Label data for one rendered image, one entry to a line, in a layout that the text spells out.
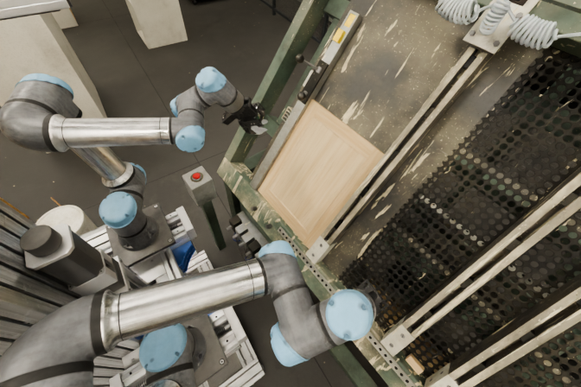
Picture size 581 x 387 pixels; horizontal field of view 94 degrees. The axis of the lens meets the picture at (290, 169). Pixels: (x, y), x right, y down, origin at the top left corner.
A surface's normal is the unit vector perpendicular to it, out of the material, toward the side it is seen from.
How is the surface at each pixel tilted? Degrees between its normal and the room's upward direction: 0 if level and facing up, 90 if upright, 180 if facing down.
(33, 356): 17
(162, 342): 8
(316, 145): 55
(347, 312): 28
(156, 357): 8
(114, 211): 7
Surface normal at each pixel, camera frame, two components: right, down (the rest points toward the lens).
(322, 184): -0.60, 0.03
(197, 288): 0.22, -0.70
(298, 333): -0.37, -0.44
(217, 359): 0.06, -0.62
